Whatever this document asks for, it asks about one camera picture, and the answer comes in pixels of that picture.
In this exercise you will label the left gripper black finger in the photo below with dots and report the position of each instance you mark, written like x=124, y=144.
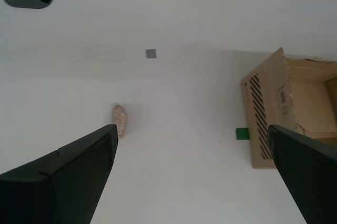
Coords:
x=313, y=176
x=52, y=189

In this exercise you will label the brown cardboard box flaps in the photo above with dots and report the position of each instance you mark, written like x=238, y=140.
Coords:
x=266, y=97

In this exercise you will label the small beige rock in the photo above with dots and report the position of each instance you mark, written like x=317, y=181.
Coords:
x=121, y=118

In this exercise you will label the green tape piece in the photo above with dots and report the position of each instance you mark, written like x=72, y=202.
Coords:
x=242, y=133

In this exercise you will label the grey tape square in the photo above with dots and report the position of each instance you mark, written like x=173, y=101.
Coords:
x=150, y=53

